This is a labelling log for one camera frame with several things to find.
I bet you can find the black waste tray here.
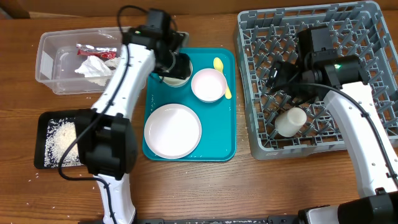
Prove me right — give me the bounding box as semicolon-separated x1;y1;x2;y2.
34;110;78;169

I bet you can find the clear plastic bin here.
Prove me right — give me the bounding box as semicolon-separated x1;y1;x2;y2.
35;27;121;95

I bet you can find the yellow plastic spoon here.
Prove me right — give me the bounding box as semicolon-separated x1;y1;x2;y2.
213;57;232;100

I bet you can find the teal serving tray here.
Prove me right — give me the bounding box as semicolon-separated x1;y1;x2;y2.
142;48;236;162

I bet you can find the white bowl with rice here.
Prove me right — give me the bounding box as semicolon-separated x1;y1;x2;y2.
191;68;227;103

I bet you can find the pile of rice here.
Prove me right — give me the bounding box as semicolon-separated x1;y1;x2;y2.
44;118;76;168

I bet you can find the white cup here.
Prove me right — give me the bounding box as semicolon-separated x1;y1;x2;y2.
275;108;307;138

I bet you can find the small white bowl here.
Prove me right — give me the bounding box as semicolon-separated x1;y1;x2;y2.
159;62;193;88

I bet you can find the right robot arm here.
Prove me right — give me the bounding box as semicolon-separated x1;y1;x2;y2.
266;26;397;223

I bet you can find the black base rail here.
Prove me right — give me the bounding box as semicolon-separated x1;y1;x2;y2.
132;215;300;224

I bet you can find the large white plate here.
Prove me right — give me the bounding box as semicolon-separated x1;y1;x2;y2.
144;103;202;159

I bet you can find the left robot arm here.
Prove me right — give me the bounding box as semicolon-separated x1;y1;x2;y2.
72;9;192;223

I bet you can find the grey dishwasher rack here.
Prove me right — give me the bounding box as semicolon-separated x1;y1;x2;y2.
235;1;397;160

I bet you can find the red snack wrapper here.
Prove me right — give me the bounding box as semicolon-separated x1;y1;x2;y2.
76;44;118;59

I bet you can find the white napkin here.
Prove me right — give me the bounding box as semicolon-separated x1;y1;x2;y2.
75;55;121;86

